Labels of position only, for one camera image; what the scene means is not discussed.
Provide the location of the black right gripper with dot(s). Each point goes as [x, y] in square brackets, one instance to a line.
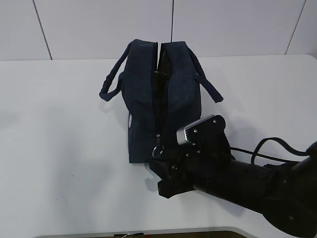
[193, 168]

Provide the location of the navy blue lunch bag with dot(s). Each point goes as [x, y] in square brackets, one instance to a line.
[161, 87]

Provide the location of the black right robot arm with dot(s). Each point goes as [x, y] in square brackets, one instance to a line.
[286, 194]

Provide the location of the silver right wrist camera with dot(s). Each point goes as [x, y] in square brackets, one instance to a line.
[201, 130]

